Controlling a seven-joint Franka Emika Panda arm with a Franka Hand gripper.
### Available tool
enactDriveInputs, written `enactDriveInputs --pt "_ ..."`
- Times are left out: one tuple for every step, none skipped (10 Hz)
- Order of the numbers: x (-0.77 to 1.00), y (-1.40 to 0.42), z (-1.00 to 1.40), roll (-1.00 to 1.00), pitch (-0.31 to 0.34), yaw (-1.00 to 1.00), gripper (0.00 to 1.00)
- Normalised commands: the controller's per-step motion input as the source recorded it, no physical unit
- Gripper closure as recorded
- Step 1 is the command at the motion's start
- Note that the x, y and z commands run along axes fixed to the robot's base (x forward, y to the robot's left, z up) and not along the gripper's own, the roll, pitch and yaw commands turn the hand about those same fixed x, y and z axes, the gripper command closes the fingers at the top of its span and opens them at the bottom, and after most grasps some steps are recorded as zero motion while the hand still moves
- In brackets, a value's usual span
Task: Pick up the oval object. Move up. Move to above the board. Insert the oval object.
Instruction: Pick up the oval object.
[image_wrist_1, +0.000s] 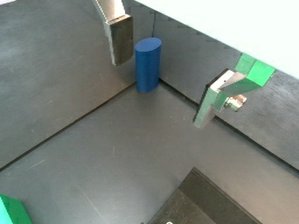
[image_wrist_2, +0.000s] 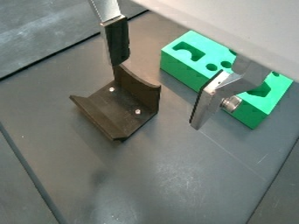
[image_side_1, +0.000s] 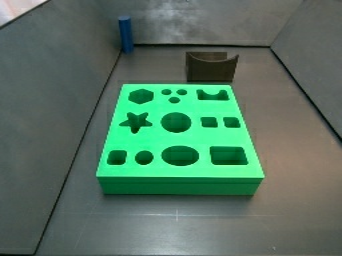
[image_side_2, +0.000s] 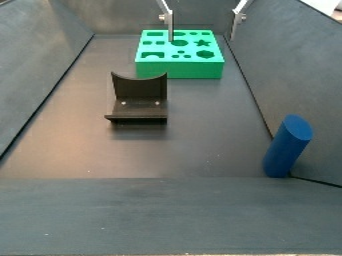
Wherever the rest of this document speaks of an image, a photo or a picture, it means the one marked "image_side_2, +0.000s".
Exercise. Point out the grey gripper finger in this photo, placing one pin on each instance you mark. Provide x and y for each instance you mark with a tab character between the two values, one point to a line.
238	16
165	16

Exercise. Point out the black curved holder stand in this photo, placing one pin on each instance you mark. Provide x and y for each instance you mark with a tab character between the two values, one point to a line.
140	98

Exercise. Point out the blue oval peg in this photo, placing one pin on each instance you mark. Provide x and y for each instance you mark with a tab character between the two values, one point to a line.
290	140

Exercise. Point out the green shape sorting board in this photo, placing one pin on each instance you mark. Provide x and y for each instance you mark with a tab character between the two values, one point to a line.
191	56

